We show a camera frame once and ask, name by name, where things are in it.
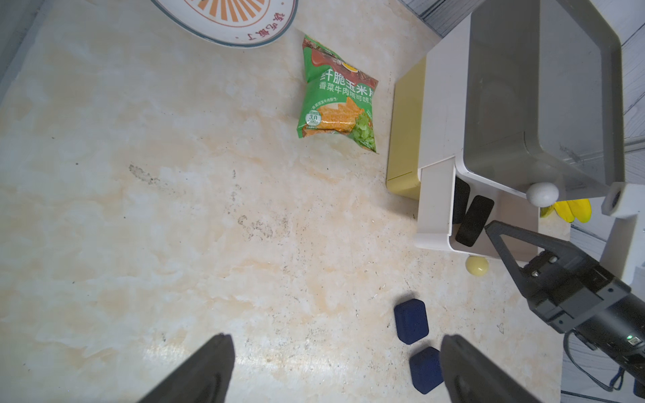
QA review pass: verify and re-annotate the black brooch box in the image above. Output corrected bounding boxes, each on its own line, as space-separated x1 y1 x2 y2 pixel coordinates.
455 196 495 247
452 176 470 224

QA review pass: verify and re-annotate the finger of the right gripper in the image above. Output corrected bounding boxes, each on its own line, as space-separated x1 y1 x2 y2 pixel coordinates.
485 221 579 299

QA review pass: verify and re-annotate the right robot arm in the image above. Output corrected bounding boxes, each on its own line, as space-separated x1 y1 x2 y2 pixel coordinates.
485 221 644 397

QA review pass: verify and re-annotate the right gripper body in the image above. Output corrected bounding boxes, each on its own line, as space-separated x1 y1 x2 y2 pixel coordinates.
523 249 631 333

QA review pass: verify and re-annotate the yellow banana bunch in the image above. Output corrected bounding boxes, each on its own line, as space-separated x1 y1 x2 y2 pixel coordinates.
540 199 593 223

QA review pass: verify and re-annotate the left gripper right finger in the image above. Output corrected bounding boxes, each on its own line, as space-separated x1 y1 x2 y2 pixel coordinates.
440 334 539 403

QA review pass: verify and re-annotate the green snack bag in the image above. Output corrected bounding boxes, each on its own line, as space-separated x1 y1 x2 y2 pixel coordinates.
297 35 378 152

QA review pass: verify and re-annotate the round patterned plate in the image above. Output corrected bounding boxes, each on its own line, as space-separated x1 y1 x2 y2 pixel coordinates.
152 0 298 49

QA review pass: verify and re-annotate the navy brooch box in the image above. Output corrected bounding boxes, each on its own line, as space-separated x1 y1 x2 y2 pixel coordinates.
409 346 443 395
394 298 429 345

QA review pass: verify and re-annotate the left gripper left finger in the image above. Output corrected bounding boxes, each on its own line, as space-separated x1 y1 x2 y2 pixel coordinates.
139 333 235 403

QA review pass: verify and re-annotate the three-tier drawer cabinet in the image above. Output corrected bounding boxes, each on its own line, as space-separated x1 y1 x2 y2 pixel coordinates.
386 1 625 257

